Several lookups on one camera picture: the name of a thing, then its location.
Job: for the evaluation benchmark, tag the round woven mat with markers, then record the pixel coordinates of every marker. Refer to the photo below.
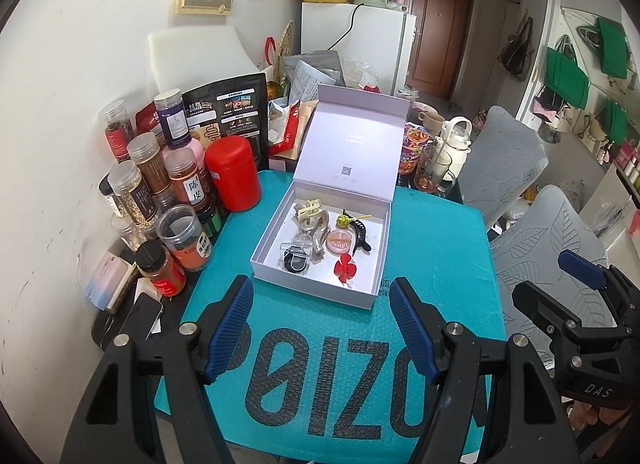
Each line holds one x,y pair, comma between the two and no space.
286,43

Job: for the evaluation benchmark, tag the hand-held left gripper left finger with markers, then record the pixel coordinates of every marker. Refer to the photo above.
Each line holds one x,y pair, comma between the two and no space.
227,329

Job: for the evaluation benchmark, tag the teal printed table mat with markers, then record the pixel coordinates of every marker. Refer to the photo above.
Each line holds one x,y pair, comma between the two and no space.
435,254

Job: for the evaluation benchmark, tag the person's right hand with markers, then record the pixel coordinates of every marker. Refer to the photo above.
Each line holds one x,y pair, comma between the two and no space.
595,418

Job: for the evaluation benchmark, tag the green tote bag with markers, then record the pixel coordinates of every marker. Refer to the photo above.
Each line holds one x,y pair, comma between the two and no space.
616,118
612,46
565,76

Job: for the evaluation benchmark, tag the glass mug with red drink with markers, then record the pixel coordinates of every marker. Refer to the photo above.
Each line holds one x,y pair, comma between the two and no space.
432,173

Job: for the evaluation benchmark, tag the black smartphone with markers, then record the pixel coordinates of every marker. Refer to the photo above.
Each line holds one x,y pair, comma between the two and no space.
142,316

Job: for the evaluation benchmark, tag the marbled beige hair claw clip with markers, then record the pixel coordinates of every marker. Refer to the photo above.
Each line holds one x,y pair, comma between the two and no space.
315,234

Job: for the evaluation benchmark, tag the black foil pouch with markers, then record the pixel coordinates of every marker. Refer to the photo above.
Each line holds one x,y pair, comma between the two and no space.
235,108

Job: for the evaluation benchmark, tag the cream insulated jug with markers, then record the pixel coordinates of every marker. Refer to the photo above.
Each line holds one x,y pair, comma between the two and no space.
455,143

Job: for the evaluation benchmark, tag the grey leaf-quilted chair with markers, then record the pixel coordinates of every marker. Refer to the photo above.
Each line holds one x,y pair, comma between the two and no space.
545,254
500,158

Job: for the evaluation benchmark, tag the pastel gradient box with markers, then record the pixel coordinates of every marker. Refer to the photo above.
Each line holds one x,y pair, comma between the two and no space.
107,281

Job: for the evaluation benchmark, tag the cluster of clear spice jars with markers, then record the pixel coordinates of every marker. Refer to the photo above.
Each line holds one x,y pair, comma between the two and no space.
150,163

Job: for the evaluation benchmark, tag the clear crumpled plastic bag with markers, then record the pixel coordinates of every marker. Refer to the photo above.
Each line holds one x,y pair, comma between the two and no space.
360,74

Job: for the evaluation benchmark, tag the beige tote bag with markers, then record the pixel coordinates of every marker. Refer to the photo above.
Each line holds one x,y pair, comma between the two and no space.
592,128
567,118

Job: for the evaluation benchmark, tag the black handbag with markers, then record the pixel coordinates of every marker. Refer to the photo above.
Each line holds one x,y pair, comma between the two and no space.
517,51

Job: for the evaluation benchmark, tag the cream hair claw clip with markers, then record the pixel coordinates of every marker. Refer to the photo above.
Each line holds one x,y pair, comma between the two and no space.
307,209

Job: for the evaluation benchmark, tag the white refrigerator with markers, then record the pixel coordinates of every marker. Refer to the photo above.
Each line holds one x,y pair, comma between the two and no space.
380,43

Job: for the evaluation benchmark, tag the instant noodle cup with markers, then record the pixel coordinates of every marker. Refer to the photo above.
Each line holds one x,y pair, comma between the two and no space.
412,151

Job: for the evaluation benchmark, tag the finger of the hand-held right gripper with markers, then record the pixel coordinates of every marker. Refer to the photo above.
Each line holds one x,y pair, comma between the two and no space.
542,306
580,266

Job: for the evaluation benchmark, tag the red flower hair clip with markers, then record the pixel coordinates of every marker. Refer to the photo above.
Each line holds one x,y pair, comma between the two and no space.
346,269

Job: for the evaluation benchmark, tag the red canister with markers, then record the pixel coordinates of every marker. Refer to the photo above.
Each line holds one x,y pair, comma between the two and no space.
234,173

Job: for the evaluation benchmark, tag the red and white snack packet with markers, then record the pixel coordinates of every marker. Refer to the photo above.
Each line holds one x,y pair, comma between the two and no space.
292,131

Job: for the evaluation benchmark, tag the yellow green flower hair pin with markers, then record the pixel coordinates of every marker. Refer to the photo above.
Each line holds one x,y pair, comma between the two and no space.
345,220

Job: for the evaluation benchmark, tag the white cabinet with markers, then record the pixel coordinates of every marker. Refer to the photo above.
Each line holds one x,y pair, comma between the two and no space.
612,224

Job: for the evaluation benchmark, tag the grey paper bag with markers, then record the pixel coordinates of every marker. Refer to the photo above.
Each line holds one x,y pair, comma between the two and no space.
312,68

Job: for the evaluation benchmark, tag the pink bag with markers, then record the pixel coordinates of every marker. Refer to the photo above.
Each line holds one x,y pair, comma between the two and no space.
545,108

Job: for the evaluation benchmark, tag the clear plastic hair clip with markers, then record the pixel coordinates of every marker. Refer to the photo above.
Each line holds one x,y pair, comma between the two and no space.
295,248

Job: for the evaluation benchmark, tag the round pink blush compact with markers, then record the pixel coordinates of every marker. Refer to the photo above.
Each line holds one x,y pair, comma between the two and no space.
339,242

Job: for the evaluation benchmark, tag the row of pink bottles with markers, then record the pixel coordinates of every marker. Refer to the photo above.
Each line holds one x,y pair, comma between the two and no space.
630,156

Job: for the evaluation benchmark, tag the red foil pouch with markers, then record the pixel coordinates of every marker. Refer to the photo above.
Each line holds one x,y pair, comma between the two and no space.
145,116

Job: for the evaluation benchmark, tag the brown door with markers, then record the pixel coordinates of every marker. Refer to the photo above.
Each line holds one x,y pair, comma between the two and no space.
440,38

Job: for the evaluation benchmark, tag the pale lavender gift box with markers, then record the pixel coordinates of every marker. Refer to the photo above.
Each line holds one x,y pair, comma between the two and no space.
350,143

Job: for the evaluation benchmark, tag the black hair claw clip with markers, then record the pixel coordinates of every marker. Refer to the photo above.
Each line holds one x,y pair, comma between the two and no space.
361,233

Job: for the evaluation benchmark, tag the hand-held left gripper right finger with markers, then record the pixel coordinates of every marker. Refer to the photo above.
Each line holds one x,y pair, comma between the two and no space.
412,329

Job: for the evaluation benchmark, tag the beige mug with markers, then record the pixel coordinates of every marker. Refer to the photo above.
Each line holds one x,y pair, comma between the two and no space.
432,121

